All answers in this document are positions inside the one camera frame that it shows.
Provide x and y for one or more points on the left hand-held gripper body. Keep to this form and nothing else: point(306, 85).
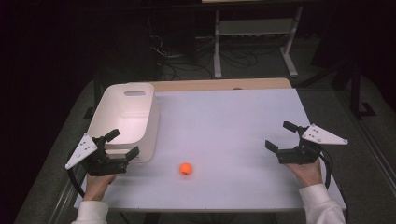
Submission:
point(100, 158)

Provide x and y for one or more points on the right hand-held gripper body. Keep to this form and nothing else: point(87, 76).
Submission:
point(306, 146)

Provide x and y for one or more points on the white plastic bin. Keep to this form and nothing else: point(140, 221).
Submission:
point(130, 119)

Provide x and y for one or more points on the orange ball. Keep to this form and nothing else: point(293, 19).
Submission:
point(186, 169)

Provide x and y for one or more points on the person's right hand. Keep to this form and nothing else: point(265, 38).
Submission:
point(306, 172)

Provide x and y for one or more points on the person's left hand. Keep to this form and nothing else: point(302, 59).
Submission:
point(98, 186)

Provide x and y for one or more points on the white table board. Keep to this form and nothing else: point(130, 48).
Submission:
point(224, 149)

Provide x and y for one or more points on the dark metal stand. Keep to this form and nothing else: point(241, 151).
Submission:
point(358, 90)

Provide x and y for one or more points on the white metal stand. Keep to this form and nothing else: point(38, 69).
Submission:
point(255, 28)

